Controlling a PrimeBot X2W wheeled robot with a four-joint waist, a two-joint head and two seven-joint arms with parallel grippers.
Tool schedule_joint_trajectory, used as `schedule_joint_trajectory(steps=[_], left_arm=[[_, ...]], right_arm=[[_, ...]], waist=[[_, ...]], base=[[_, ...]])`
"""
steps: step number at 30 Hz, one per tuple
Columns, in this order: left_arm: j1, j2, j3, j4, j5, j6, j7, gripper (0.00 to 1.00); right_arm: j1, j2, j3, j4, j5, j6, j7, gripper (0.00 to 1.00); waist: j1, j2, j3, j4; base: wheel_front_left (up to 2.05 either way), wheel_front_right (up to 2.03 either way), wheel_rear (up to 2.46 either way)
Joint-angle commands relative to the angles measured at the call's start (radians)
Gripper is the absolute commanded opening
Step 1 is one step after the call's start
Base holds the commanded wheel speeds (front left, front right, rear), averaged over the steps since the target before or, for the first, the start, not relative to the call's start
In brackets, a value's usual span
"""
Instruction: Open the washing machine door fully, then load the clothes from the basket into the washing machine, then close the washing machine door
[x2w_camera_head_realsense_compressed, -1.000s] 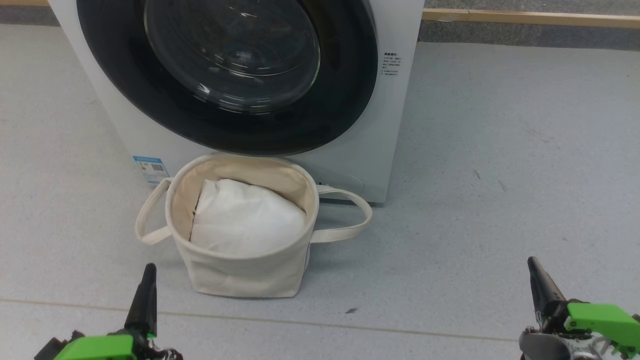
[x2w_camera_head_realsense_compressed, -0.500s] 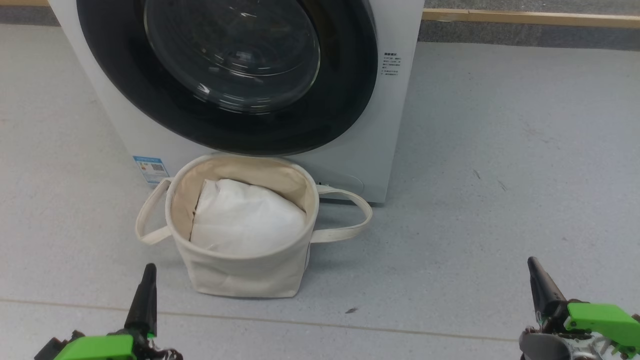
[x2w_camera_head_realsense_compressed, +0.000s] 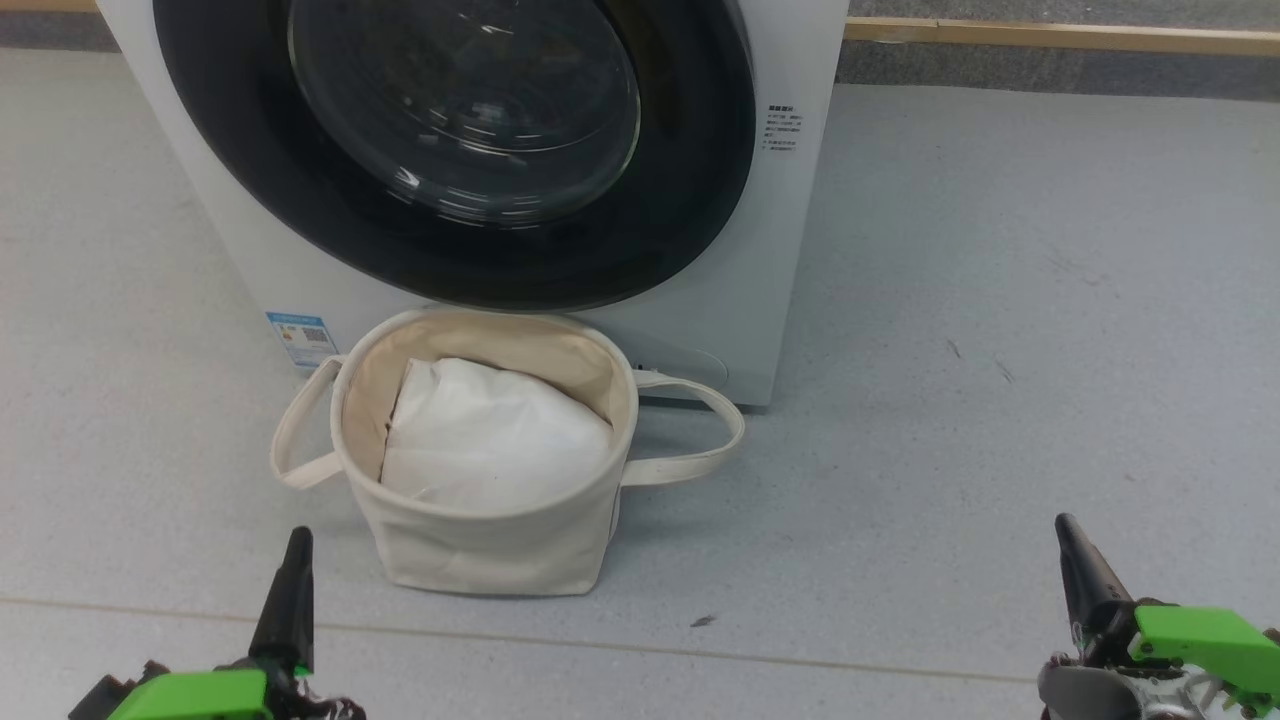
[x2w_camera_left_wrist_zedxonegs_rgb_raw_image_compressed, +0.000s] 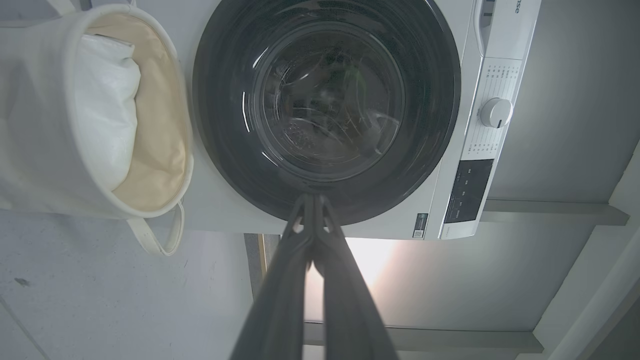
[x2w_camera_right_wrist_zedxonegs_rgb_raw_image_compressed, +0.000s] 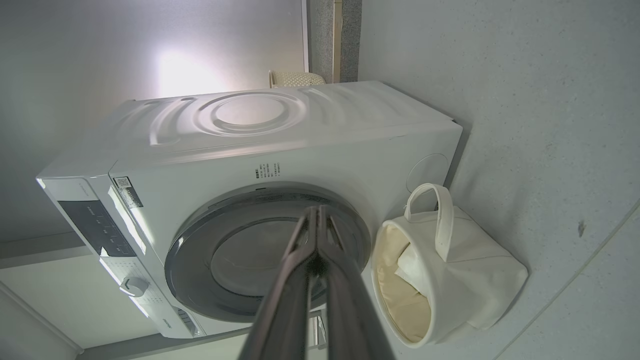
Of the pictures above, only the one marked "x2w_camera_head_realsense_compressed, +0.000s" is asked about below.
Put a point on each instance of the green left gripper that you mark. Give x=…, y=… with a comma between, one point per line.
x=200, y=695

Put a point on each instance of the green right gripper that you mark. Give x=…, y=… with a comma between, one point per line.
x=1200, y=640

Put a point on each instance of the black-rimmed glass washer door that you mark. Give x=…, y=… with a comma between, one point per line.
x=690, y=180

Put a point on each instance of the cream canvas laundry basket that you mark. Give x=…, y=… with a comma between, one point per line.
x=490, y=550

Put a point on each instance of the white padded basket liner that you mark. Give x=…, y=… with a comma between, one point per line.
x=490, y=440

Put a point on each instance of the white front-load washing machine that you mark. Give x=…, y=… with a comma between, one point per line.
x=790, y=250

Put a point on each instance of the blue energy label sticker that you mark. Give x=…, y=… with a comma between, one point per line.
x=300, y=340

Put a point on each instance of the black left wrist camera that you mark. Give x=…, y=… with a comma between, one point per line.
x=100, y=700

